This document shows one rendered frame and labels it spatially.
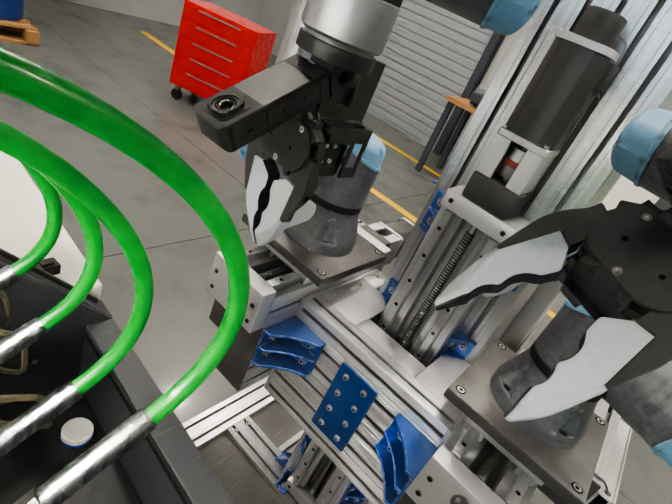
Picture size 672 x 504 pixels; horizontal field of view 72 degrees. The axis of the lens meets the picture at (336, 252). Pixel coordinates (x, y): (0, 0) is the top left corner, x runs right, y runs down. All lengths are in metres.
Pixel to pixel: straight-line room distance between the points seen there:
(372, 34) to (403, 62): 6.72
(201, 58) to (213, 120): 4.21
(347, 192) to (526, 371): 0.41
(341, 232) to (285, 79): 0.50
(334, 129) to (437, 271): 0.53
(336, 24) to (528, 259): 0.23
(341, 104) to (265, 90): 0.09
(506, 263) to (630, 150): 0.27
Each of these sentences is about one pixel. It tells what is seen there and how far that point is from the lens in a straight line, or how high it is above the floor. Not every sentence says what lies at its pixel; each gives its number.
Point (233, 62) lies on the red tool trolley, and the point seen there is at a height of 0.55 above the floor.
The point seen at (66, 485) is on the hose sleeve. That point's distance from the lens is 0.38.
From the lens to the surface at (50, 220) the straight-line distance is 0.53.
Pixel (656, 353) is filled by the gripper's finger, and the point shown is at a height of 1.37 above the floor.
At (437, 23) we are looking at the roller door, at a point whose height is 1.47.
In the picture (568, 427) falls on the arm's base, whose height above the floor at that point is 1.07.
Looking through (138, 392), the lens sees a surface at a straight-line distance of 0.67.
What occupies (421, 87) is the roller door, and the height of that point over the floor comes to 0.67.
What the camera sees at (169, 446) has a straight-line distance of 0.63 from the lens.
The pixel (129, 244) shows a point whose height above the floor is 1.27.
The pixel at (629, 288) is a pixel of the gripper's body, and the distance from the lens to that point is 0.32.
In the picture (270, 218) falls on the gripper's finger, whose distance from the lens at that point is 0.46.
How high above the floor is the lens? 1.47
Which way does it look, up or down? 29 degrees down
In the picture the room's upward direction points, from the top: 24 degrees clockwise
